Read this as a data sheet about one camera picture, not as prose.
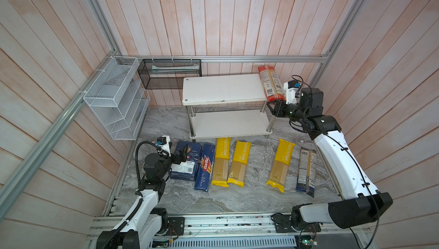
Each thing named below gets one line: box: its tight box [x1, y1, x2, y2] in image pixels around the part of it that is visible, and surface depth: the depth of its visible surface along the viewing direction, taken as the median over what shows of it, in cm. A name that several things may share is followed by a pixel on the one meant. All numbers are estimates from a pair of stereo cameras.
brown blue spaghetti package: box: [296, 147, 317, 198], surface depth 87 cm
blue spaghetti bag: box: [194, 143, 217, 192], surface depth 90 cm
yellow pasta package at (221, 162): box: [211, 137, 231, 187], surface depth 93 cm
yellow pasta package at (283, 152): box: [266, 138, 296, 194], surface depth 92 cm
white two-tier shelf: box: [181, 73, 273, 142], surface depth 85 cm
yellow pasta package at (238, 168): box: [226, 139, 252, 188], surface depth 92 cm
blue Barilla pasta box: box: [169, 141, 203, 182], surface depth 86 cm
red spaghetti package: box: [257, 65, 286, 103], surface depth 81 cm
